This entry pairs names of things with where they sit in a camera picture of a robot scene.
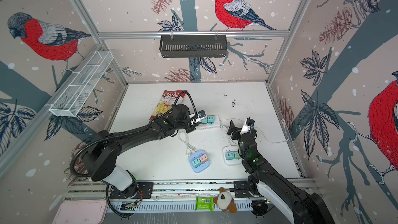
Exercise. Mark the white square power socket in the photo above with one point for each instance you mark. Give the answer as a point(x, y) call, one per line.
point(231, 162)

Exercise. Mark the blue square power socket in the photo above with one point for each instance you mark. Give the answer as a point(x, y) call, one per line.
point(195, 155)

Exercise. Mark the green plug adapter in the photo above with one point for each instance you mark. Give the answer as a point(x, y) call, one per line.
point(236, 155)

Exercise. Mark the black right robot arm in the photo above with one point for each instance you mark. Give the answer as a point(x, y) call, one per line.
point(298, 206)

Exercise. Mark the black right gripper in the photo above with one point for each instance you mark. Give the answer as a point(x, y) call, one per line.
point(233, 128)

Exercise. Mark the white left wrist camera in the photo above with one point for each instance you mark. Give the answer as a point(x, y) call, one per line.
point(201, 115)

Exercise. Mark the black hanging wire basket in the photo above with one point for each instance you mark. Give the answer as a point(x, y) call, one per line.
point(193, 46)

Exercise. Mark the pink tray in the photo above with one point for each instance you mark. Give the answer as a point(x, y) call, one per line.
point(81, 212)

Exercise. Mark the green wet wipes pack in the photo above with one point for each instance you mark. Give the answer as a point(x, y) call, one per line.
point(204, 204)

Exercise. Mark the red Chuba cassava chips bag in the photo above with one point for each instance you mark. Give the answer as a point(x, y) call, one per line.
point(166, 102)

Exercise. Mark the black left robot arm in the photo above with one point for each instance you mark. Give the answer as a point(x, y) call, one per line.
point(98, 160)

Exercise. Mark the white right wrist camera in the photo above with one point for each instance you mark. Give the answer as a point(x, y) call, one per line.
point(248, 126)

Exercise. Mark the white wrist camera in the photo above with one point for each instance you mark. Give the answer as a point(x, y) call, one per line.
point(248, 126)
point(201, 115)

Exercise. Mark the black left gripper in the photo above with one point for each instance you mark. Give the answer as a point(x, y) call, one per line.
point(193, 127)

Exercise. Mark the pink plug adapter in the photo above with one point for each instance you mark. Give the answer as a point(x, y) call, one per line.
point(203, 158)

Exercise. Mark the white long power strip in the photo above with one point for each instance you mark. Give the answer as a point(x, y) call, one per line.
point(216, 124)

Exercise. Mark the brown white plush toy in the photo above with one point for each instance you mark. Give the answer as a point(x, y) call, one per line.
point(225, 201)

